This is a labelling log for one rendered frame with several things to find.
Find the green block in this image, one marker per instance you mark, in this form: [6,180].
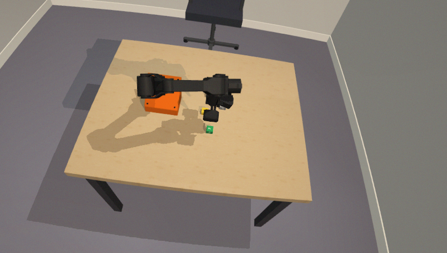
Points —
[209,129]

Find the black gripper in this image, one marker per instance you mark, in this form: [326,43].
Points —
[211,115]

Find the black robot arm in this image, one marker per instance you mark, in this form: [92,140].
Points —
[217,85]

